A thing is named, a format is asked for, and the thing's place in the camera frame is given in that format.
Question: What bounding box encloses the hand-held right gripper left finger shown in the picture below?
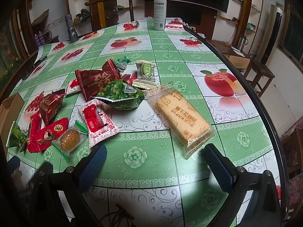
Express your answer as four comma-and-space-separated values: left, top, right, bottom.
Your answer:
26, 144, 107, 227

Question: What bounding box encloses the clear packet with round cake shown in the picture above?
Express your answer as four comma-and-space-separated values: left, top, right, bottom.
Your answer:
52, 120, 88, 162

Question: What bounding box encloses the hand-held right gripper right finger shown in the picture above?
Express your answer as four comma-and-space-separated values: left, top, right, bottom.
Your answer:
204, 144, 282, 227

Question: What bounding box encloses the clear cracker packet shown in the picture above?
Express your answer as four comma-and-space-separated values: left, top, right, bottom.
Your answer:
147, 84, 215, 160

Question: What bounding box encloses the white spray bottle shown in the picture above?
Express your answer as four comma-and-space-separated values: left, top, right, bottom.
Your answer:
153, 0, 167, 31

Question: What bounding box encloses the wooden side desk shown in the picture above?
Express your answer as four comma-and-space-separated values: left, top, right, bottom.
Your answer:
208, 39, 252, 71

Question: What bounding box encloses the dark television cabinet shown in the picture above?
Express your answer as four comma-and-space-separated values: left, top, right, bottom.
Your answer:
144, 0, 218, 26

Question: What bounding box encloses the large dark red snack packet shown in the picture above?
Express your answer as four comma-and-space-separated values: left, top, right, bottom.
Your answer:
75, 59, 122, 101

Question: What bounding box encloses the wooden stool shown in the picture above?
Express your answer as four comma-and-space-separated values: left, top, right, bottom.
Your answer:
245, 58, 276, 97

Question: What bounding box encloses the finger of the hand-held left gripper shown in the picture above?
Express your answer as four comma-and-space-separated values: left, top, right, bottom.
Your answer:
7, 156, 22, 171

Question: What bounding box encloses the floral cushioned wooden seat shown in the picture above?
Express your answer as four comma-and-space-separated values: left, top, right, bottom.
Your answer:
279, 120, 303, 218

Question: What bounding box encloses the standing air conditioner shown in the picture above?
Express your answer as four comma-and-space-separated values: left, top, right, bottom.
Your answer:
256, 5, 284, 64

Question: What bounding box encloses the small green candy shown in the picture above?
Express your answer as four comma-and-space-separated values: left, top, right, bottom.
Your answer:
114, 55, 130, 71

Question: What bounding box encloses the steel kettle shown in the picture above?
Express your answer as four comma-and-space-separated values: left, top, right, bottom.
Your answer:
237, 34, 249, 51

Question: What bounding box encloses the green fruit print tablecloth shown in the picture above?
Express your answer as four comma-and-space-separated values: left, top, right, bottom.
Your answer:
7, 18, 282, 227

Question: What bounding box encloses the grey flashlight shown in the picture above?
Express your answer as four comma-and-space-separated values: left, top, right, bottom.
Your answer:
65, 15, 80, 43

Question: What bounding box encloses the small dark red snack packet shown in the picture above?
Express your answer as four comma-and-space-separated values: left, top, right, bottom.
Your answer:
39, 89, 66, 126

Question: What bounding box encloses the green white pastry packet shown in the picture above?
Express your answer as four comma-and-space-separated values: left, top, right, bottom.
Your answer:
135, 60, 154, 79

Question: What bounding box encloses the large red white snack packet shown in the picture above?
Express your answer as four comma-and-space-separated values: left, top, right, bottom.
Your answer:
78, 99, 120, 149

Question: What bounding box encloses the flower print wall panel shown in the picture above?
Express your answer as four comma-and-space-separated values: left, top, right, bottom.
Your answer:
0, 26, 26, 88

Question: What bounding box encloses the red packet with figure print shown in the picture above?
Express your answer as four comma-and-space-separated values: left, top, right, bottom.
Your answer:
31, 118, 69, 153

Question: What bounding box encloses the cardboard box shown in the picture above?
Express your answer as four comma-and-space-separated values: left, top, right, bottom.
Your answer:
0, 93, 25, 154

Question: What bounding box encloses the black remote control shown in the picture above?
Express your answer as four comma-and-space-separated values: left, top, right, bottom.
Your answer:
34, 55, 48, 65

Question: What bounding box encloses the window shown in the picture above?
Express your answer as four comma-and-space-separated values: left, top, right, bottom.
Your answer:
278, 2, 303, 67

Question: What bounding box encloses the small red white snack packet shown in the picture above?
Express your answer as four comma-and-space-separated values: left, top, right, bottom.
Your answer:
65, 79, 82, 95

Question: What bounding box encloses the dark green snack packet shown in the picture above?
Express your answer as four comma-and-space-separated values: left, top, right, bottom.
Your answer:
7, 121, 27, 153

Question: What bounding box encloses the dark wooden armchair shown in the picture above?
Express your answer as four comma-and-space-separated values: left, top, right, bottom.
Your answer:
85, 0, 137, 32

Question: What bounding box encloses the cream wafer packet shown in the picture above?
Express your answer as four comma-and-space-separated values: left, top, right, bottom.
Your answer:
132, 79, 158, 91

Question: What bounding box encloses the narrow red snack packet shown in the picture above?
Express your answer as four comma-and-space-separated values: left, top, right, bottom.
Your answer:
27, 113, 42, 153

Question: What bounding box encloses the wooden wall shelf unit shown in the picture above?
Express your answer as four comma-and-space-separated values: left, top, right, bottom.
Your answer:
216, 0, 263, 33
66, 0, 95, 29

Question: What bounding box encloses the green pea snack packet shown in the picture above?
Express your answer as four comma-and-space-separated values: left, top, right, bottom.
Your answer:
91, 79, 145, 110

